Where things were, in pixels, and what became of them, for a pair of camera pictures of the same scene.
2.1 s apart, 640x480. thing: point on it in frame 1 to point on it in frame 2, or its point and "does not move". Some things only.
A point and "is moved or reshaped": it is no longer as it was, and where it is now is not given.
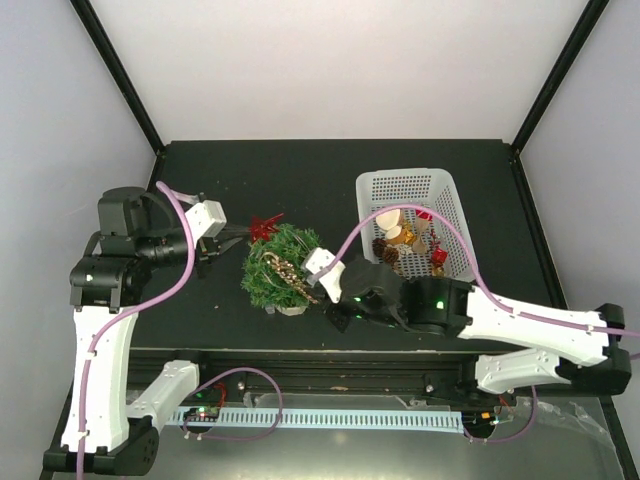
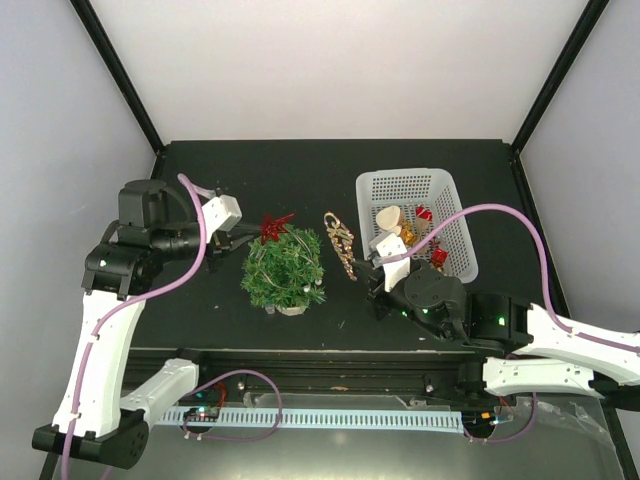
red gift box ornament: (439, 256) does not move
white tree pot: (290, 311) does not move
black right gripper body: (338, 320) to (376, 307)
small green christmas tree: (273, 274) does not move
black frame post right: (559, 74) does not move
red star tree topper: (261, 229) is moved or reshaped
